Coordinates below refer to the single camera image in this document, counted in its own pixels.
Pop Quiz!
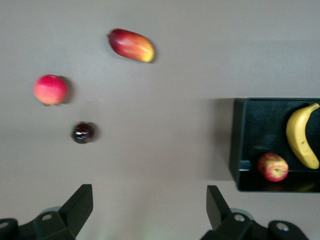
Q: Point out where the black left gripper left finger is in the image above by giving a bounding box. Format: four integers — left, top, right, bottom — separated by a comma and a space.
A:
0, 184, 94, 240

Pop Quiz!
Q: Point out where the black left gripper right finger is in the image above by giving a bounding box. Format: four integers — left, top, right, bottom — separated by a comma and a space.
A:
201, 185, 311, 240

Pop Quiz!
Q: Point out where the red yellow striped apple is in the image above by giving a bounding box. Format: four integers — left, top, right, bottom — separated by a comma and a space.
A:
257, 152, 290, 183

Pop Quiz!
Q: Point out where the black plastic box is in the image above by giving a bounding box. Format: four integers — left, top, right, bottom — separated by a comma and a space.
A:
229, 97, 320, 193

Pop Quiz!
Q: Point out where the yellow banana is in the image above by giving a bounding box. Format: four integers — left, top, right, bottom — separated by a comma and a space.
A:
285, 102, 320, 170

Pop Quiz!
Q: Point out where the dark purple mangosteen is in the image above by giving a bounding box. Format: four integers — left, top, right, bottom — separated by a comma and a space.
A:
71, 121, 96, 145

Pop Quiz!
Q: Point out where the brown table mat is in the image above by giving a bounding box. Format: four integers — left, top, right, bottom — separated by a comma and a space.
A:
0, 0, 320, 240

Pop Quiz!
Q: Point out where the red pomegranate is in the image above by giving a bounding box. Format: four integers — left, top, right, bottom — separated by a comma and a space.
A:
33, 74, 69, 106

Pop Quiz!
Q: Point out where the red yellow mango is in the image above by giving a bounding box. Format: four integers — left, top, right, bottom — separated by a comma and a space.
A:
107, 28, 155, 63

